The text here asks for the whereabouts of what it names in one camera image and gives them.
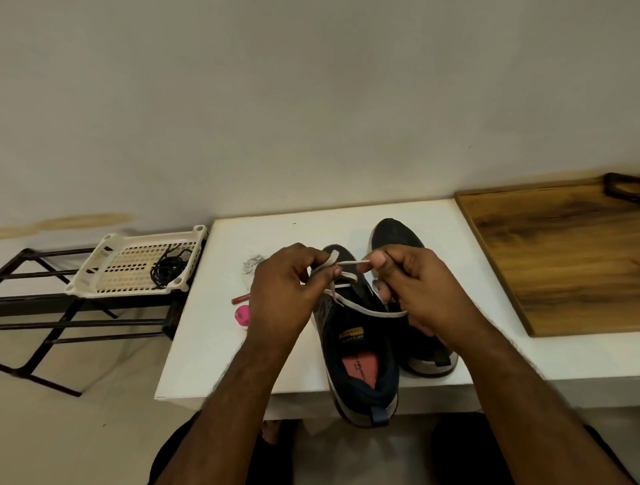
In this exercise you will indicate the small red stick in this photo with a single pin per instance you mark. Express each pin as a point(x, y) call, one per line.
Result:
point(239, 298)

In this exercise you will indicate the crumpled white paper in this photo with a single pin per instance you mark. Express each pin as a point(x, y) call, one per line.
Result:
point(253, 264)

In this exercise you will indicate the pink capped white bottle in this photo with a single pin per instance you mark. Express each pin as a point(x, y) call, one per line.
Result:
point(242, 315)

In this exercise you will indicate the grey shoelaces bundle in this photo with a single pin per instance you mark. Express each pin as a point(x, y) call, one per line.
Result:
point(365, 308)

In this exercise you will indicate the white perforated plastic tray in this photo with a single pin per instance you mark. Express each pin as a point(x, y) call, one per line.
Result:
point(115, 265)

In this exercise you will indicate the person's left forearm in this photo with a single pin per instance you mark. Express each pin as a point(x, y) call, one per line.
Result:
point(225, 420)

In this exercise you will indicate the black shoelace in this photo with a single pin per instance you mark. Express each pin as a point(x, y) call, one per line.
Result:
point(165, 270)
point(178, 255)

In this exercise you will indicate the person's left hand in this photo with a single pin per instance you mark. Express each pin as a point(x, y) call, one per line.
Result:
point(280, 295)

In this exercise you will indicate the wooden board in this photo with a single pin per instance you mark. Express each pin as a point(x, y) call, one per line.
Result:
point(570, 255)

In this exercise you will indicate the person's right forearm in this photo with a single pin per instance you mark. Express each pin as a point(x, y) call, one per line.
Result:
point(535, 415)

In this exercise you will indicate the dark sneaker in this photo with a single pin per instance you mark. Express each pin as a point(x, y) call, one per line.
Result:
point(395, 232)
point(358, 385)

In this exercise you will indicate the person's right hand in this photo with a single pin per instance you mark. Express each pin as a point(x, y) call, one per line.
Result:
point(430, 290)

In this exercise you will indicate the person's bare foot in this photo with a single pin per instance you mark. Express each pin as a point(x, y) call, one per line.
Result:
point(270, 430)

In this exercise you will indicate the black metal rack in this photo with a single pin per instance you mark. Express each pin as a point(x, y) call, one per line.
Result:
point(70, 310)

